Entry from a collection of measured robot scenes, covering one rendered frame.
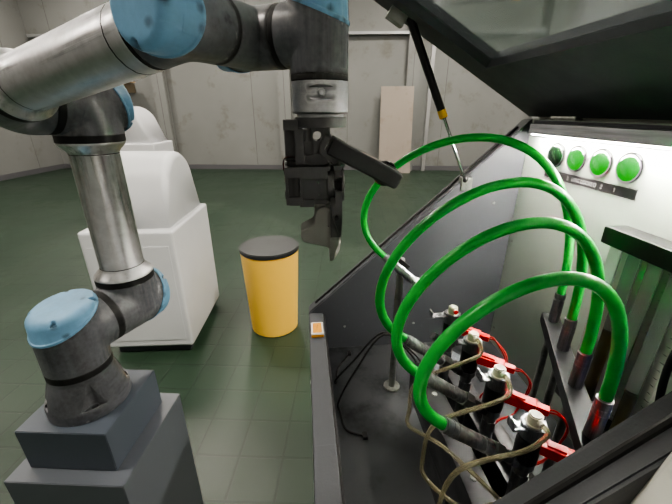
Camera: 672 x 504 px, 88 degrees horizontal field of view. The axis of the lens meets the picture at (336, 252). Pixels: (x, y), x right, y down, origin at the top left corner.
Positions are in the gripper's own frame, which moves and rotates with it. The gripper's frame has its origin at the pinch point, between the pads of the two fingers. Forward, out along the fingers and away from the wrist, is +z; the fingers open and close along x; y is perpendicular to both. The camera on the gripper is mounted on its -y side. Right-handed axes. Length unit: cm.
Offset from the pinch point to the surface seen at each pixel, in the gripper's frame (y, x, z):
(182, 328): 85, -142, 106
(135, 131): 242, -492, 5
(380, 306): -5.9, 7.5, 5.8
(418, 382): -6.6, 23.3, 5.5
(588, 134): -46, -10, -17
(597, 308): -32.3, 15.4, 2.8
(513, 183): -22.7, 7.5, -11.9
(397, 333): -6.3, 15.5, 4.9
